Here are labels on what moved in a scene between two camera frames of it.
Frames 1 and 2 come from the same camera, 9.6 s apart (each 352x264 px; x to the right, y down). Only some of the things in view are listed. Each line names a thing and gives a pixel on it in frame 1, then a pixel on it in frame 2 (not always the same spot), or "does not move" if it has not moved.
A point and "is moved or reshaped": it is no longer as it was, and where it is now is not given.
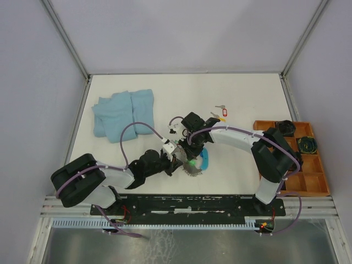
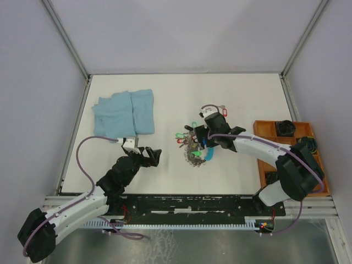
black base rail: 189,205 does not move
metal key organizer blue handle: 194,167 is moved or reshaped
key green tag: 192,163 is moved or reshaped
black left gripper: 172,165 -> 153,154
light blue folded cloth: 111,114 does not move
